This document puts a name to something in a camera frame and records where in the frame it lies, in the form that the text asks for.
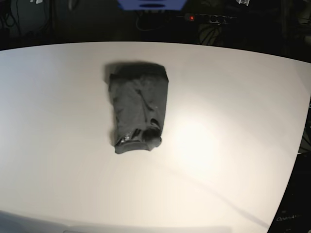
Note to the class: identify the blue plastic box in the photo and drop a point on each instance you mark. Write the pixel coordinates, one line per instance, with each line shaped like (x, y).
(137, 5)

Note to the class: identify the black power strip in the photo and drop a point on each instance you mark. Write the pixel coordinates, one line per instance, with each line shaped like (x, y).
(210, 19)

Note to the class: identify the black OpenArm case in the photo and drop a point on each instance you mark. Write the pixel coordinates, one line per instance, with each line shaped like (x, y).
(294, 212)

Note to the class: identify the dark grey T-shirt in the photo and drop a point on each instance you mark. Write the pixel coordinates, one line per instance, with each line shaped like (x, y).
(138, 93)

